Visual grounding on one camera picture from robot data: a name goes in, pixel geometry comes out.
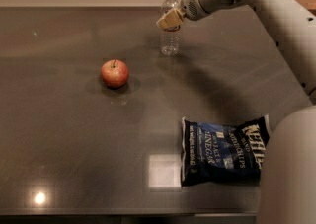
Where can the clear plastic water bottle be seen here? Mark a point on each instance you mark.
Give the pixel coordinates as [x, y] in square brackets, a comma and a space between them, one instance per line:
[169, 39]

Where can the blue kettle chips bag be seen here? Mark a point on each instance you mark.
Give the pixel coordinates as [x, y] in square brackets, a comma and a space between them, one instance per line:
[223, 153]

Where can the red apple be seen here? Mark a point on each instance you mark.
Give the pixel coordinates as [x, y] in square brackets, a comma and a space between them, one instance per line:
[115, 73]

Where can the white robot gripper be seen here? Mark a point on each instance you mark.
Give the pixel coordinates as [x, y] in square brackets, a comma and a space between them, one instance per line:
[192, 7]

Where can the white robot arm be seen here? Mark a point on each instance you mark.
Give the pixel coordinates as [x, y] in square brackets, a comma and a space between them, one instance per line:
[288, 179]

